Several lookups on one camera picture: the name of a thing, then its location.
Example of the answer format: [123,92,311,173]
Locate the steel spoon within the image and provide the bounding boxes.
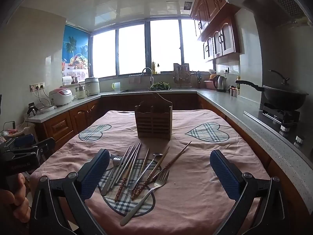
[129,153,163,191]

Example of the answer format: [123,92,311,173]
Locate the brown chopstick with dotted end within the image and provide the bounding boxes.
[131,147,170,200]

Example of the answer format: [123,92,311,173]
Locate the short wooden chopstick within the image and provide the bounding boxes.
[139,148,150,174]

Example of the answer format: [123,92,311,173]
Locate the long brown wooden chopstick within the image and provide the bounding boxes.
[148,141,192,184]

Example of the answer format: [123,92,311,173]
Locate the large steel fork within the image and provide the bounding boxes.
[120,170,169,226]

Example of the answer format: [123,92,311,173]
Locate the person's left hand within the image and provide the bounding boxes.
[1,174,31,223]

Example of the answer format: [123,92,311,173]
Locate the lower wooden cabinets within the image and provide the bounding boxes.
[31,89,312,220]

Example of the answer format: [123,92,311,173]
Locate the wooden cabinets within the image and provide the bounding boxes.
[191,0,240,61]
[31,89,312,220]

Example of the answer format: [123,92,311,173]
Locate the white pink rice cooker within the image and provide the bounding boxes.
[49,88,73,107]

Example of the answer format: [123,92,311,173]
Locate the small white electric kettle pot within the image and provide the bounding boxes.
[75,85,89,100]

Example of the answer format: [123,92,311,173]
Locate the pink cloth with plaid hearts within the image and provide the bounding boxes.
[30,109,269,234]

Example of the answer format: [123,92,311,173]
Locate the cream electric cooker pot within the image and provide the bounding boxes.
[85,77,100,96]

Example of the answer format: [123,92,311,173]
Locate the tropical fruit poster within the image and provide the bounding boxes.
[62,24,90,83]

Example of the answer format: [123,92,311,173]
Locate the black wok with lid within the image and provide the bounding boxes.
[238,70,309,111]

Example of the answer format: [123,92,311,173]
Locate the spice jars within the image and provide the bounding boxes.
[229,85,240,98]

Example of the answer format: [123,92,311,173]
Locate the wooden utensil holder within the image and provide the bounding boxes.
[135,93,172,141]

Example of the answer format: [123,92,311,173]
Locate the condiment bottles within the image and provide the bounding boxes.
[235,76,241,90]

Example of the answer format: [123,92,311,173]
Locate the stainless steel electric kettle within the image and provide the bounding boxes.
[213,75,227,92]

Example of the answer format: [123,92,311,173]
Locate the pink basin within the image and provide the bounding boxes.
[204,80,216,90]

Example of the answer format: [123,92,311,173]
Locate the pink dish cloth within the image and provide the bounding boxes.
[128,75,141,84]

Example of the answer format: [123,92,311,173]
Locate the window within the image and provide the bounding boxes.
[90,19,214,78]

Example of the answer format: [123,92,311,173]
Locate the sink faucet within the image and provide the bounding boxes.
[141,67,154,87]

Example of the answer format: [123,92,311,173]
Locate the dish drying rack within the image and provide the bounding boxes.
[173,63,192,88]

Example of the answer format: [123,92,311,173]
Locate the green leafy vegetables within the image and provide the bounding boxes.
[150,82,171,91]

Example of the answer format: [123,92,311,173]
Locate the yellow bottle on sill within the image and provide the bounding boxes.
[152,61,156,74]

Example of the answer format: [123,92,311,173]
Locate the upper wooden cabinets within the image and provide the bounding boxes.
[191,0,240,61]

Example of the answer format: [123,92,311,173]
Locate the range hood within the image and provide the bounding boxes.
[226,0,312,28]

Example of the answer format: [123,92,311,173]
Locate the wall power outlet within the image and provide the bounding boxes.
[30,82,45,92]

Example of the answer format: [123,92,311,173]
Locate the measuring jug with green handle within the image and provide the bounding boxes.
[112,82,121,92]

